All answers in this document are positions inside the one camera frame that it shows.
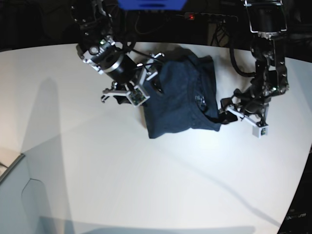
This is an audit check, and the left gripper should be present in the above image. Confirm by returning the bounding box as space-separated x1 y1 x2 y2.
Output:
218 89 271 127

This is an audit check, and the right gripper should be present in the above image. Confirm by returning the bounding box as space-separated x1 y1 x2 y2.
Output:
81 41 164 103

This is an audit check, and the navy blue t-shirt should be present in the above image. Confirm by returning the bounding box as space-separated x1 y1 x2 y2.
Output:
143 47 221 139

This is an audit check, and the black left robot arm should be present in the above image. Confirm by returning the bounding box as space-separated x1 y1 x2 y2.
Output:
219 0 289 128

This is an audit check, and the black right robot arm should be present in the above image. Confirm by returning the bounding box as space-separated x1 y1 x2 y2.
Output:
71 0 164 107

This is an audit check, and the blue plastic bin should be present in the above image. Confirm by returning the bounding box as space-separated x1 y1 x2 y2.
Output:
118 0 187 10

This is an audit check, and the black power strip red light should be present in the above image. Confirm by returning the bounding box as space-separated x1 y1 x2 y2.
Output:
184 12 197 20

